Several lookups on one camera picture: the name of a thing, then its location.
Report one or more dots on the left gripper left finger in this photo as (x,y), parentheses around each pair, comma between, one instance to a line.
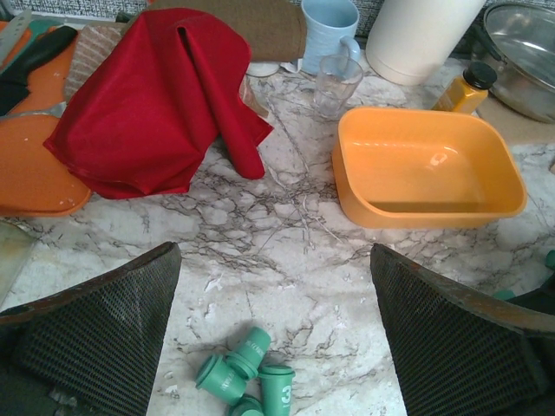
(99,341)

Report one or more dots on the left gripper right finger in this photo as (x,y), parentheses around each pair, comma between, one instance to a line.
(458,351)

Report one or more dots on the orange plastic storage basket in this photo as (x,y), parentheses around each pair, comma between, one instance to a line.
(419,169)

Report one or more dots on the red cloth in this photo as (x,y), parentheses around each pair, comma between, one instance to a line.
(141,124)

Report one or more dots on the teal coffee capsule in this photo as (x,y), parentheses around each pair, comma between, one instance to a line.
(550,260)
(248,355)
(276,389)
(217,378)

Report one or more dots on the black coffee capsule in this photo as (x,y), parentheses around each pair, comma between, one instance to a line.
(248,405)

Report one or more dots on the orange cutting board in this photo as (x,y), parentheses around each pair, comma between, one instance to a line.
(33,182)

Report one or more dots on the yellow spice bottle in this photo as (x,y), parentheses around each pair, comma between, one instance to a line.
(465,92)

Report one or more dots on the clear plastic cup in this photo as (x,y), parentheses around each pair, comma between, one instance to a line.
(337,79)

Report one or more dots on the striped pink cloth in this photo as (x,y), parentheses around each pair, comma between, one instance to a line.
(93,45)

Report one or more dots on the white thermos jug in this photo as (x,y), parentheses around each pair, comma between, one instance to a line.
(410,40)

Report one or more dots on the steel pot with glass lid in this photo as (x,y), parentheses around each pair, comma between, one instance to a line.
(517,41)

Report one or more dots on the light blue mug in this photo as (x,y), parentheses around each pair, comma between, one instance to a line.
(331,29)

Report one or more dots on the brown folded cloth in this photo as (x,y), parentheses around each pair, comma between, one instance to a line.
(276,30)

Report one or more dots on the black handled knife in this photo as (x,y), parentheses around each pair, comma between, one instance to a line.
(14,79)

